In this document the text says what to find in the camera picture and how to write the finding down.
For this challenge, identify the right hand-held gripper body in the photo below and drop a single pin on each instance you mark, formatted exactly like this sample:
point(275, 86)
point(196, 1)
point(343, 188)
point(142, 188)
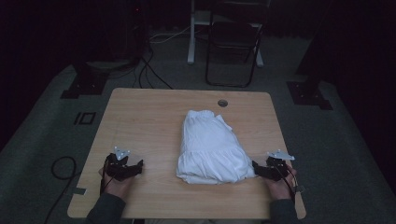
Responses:
point(277, 165)

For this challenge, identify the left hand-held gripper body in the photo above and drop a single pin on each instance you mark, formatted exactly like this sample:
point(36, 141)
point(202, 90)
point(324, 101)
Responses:
point(120, 163)

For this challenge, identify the white garment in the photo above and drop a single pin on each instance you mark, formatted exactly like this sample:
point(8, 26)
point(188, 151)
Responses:
point(210, 146)

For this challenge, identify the person's left hand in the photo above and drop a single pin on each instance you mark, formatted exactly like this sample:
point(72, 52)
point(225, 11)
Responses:
point(118, 186)

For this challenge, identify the person's right hand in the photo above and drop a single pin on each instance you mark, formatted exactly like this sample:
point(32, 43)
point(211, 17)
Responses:
point(280, 188)

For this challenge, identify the round table grommet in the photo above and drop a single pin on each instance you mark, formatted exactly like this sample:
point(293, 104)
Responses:
point(222, 103)

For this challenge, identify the black stand base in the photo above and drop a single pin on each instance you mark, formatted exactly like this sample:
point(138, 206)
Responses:
point(308, 95)
point(85, 84)

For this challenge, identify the black folding chair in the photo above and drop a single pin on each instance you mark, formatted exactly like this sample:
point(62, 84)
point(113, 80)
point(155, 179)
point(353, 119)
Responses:
point(232, 34)

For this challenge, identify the white desk frame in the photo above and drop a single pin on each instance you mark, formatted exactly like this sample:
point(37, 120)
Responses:
point(191, 46)

